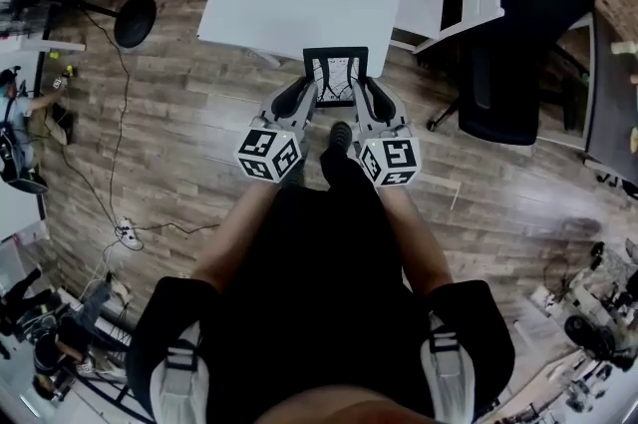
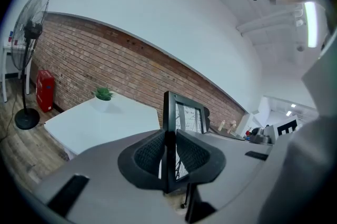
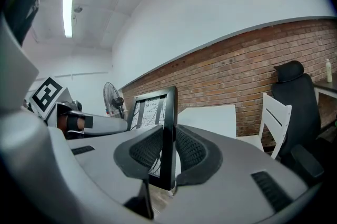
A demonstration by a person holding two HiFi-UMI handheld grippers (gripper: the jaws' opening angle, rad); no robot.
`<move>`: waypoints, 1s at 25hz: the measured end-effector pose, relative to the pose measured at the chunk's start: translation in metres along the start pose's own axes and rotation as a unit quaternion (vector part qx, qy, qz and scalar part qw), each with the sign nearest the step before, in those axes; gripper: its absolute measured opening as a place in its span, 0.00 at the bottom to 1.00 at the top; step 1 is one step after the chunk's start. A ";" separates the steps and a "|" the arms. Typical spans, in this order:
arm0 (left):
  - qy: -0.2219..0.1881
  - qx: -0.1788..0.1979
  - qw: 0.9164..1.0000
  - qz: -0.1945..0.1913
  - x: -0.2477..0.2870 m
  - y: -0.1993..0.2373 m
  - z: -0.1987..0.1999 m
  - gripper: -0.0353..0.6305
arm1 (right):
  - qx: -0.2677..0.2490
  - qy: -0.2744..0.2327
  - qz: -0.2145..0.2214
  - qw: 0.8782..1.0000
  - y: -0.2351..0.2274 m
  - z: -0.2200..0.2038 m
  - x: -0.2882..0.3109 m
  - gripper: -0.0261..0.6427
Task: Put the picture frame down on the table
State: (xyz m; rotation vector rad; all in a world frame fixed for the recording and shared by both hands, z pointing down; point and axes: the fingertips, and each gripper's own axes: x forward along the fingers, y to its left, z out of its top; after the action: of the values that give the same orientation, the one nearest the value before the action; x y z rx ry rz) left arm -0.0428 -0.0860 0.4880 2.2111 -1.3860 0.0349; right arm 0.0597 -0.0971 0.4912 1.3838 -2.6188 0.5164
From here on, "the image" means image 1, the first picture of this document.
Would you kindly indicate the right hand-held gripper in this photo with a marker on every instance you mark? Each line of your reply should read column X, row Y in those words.
column 394, row 160

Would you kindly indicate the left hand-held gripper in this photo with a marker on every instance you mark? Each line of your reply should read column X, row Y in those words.
column 266, row 155

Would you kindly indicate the black framed picture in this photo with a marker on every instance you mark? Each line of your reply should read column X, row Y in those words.
column 335, row 73

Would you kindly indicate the person's right forearm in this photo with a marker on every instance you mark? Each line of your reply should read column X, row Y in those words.
column 418, row 237

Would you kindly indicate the person's left forearm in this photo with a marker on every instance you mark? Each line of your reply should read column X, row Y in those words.
column 234, row 237

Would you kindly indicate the person's right grey shoe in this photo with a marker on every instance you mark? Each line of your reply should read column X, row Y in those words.
column 341, row 135

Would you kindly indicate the thin white floor strip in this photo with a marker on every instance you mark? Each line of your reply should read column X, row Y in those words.
column 455, row 195

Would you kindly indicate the black office chair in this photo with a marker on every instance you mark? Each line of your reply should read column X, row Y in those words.
column 498, row 103

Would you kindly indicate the person's black clothing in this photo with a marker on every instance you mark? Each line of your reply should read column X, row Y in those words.
column 309, row 287

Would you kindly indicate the black floor fan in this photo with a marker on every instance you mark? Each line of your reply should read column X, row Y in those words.
column 134, row 20

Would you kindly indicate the white power strip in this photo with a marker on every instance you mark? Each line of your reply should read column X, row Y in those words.
column 127, row 232

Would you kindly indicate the cream cup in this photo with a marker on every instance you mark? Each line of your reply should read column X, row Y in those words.
column 623, row 47

